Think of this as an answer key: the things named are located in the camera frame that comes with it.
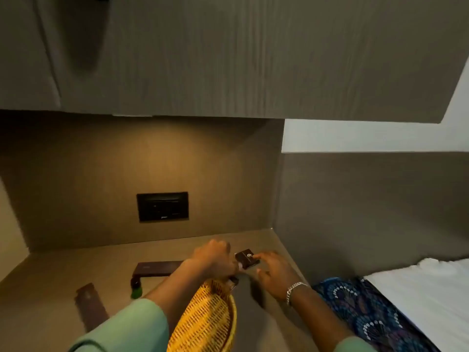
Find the person's right hand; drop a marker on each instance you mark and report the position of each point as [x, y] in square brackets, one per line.
[280, 276]

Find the person's left hand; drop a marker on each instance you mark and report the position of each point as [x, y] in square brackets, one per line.
[210, 260]

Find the person's left fingers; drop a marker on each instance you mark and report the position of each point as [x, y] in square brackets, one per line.
[222, 247]

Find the person's right thumb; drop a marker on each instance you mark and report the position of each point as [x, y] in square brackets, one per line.
[263, 277]

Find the small dark brown box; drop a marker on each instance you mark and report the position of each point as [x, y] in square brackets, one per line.
[244, 260]

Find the yellow woven basket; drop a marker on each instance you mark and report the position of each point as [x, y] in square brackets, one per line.
[205, 318]

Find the person's right forearm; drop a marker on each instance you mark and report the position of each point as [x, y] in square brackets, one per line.
[322, 322]

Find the person's left forearm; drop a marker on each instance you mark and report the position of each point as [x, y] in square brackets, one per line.
[146, 315]

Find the dark brown wooden tray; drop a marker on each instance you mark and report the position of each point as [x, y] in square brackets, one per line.
[157, 269]

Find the small green bottle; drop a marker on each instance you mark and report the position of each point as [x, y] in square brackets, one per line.
[136, 290]

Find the blue patterned cloth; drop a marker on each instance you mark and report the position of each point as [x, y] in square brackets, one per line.
[366, 318]

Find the white bed sheet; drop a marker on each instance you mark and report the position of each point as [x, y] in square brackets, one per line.
[428, 300]

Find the grey wood-grain overhead cabinet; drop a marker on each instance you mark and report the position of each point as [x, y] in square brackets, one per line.
[234, 54]

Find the black wall switch panel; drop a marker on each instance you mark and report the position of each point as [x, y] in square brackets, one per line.
[162, 207]

